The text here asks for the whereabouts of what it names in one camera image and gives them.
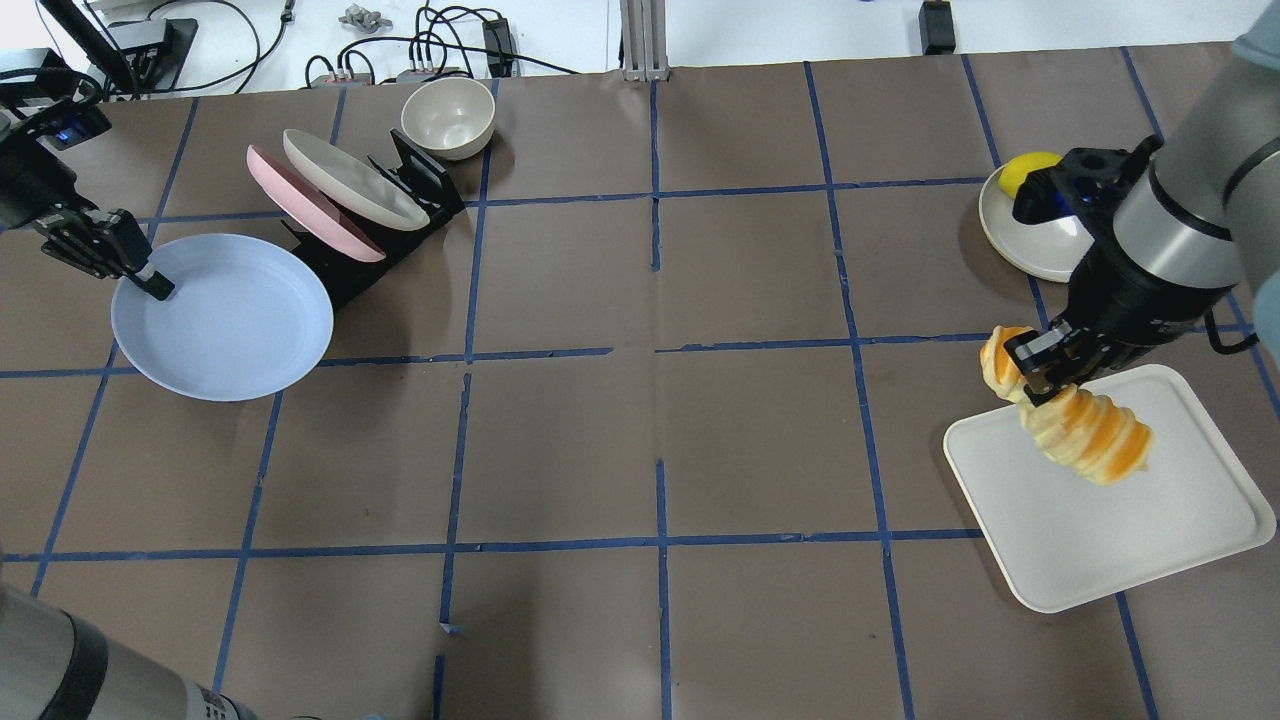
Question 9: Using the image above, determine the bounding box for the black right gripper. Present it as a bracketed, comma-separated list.
[1004, 240, 1231, 404]

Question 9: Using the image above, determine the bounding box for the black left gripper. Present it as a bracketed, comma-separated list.
[33, 208, 175, 301]

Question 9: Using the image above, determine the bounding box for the orange swirl bread roll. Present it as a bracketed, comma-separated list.
[979, 325, 1155, 486]

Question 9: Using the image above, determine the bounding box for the light blue plate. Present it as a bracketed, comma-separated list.
[110, 233, 334, 402]

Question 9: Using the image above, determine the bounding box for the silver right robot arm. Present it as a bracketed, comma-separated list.
[1007, 10, 1277, 393]

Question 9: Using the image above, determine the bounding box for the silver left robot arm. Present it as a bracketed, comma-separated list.
[3, 78, 1085, 402]

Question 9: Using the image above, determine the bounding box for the white round plate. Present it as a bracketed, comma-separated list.
[978, 167, 1093, 284]

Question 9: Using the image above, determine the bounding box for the pink plate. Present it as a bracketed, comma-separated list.
[244, 143, 387, 263]

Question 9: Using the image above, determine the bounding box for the cream plate in rack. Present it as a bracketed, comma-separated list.
[282, 129, 430, 232]

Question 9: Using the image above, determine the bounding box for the white rectangular tray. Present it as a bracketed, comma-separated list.
[942, 364, 1276, 614]

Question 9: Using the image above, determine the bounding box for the black dish rack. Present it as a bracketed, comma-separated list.
[287, 129, 465, 310]

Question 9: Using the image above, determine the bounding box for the yellow lemon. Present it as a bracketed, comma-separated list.
[997, 151, 1062, 199]

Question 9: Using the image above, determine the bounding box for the beige bowl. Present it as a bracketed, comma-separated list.
[399, 77, 497, 161]

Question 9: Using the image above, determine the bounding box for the black power adapter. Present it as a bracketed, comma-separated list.
[916, 0, 957, 56]

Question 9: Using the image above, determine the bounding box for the aluminium frame post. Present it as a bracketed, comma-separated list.
[620, 0, 671, 83]

